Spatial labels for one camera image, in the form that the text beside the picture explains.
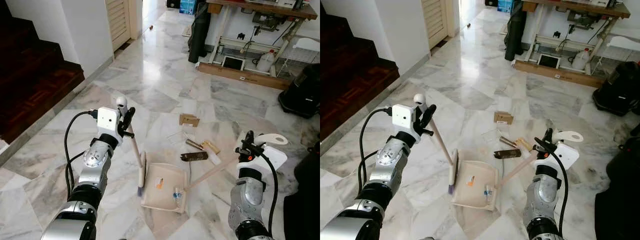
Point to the clear plastic wrapper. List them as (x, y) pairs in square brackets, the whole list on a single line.
[(177, 137), (492, 135)]

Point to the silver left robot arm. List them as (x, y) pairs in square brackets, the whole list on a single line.
[(95, 167), (390, 162)]

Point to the white-framed tablet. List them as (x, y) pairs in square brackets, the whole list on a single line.
[(549, 61), (233, 63)]

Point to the gold foil wrapper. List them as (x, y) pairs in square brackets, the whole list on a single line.
[(212, 146), (525, 144)]

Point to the beige louvred door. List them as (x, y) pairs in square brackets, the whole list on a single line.
[(435, 20), (119, 20)]

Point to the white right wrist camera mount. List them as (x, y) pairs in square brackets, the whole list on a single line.
[(272, 157), (565, 155)]

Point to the dark wooden staircase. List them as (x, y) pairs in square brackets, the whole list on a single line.
[(30, 85), (350, 85)]

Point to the black floor appliance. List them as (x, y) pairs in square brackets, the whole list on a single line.
[(620, 87), (302, 92)]

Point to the long wooden plank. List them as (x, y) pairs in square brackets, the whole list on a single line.
[(240, 75), (555, 72)]

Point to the small clear plastic bottle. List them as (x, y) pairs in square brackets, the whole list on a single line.
[(177, 194), (488, 191)]

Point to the black rolled mat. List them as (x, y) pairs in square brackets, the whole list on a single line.
[(199, 30), (515, 30)]

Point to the white plastic jug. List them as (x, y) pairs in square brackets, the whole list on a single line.
[(265, 61), (581, 58)]

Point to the bronze foil wrapper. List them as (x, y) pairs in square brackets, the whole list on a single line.
[(507, 143), (195, 145)]

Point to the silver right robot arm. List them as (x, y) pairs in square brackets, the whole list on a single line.
[(247, 195), (542, 192)]

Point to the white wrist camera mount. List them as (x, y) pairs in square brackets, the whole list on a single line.
[(402, 119), (565, 155), (272, 157), (107, 120)]

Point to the blue box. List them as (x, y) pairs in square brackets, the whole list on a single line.
[(505, 5), (187, 6)]

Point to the brown cardboard piece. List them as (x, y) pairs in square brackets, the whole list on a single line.
[(189, 120), (503, 118)]

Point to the wooden-top sewing table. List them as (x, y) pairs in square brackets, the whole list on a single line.
[(260, 7), (575, 6)]

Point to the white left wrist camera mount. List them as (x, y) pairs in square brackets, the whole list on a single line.
[(402, 119), (107, 120)]

